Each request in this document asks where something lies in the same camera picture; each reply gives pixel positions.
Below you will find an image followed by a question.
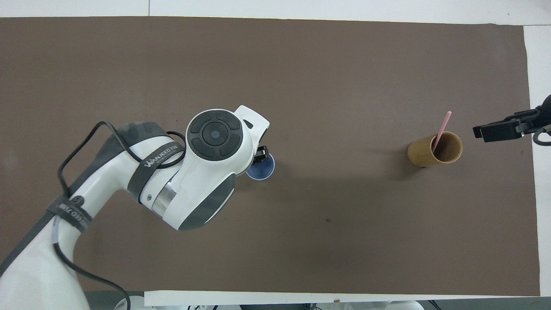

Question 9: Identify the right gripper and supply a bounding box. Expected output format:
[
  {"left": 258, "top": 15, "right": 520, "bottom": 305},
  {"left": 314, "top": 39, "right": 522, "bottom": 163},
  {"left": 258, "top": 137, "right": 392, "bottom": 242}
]
[{"left": 528, "top": 93, "right": 551, "bottom": 132}]

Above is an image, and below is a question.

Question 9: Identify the pink chopstick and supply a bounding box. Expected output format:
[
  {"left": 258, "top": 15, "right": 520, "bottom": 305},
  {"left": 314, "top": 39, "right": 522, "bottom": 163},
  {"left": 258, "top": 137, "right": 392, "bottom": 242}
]
[{"left": 431, "top": 111, "right": 452, "bottom": 152}]

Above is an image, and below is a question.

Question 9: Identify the bamboo cup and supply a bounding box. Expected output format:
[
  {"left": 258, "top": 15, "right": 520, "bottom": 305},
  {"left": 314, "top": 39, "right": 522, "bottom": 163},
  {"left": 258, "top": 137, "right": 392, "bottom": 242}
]
[{"left": 407, "top": 131, "right": 464, "bottom": 168}]

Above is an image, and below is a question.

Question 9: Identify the blue cup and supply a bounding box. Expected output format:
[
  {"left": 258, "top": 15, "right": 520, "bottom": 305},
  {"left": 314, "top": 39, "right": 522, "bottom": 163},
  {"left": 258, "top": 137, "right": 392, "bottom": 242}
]
[{"left": 246, "top": 152, "right": 276, "bottom": 181}]

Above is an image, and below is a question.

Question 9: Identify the black cable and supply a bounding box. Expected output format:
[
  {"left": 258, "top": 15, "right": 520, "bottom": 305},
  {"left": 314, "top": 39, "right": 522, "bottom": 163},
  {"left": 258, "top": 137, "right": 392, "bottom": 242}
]
[
  {"left": 57, "top": 121, "right": 187, "bottom": 310},
  {"left": 532, "top": 127, "right": 551, "bottom": 147}
]

